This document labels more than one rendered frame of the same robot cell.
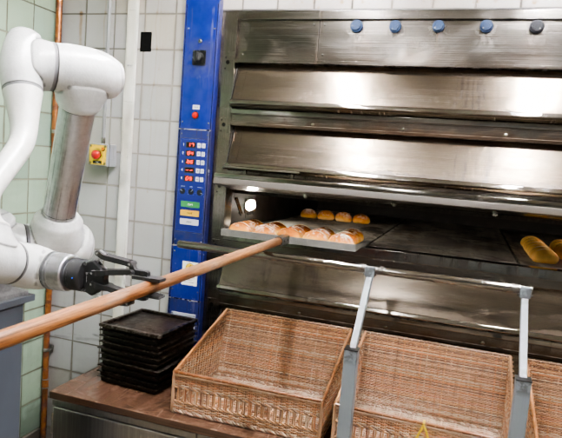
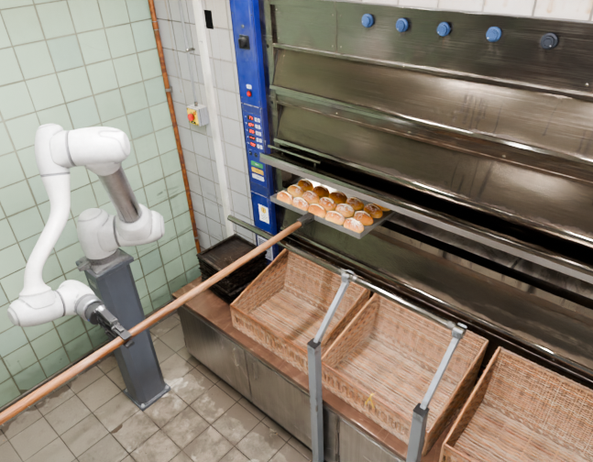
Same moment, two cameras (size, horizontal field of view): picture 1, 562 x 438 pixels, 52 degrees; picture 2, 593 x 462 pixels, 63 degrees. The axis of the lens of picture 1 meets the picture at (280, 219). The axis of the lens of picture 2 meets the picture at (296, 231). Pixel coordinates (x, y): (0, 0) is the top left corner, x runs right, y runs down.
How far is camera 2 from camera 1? 1.28 m
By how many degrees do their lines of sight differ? 37
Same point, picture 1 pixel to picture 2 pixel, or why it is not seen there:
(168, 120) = (235, 92)
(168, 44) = (225, 24)
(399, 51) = (407, 52)
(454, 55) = (460, 62)
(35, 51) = (51, 149)
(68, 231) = (136, 229)
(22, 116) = (53, 199)
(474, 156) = (473, 170)
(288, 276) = (328, 232)
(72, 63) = (79, 152)
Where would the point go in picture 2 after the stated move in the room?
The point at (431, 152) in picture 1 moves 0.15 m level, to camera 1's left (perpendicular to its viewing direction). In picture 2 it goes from (434, 158) to (396, 152)
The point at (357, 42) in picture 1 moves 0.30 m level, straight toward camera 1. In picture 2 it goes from (369, 37) to (334, 56)
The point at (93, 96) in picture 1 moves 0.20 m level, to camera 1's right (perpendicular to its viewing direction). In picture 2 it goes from (105, 167) to (148, 175)
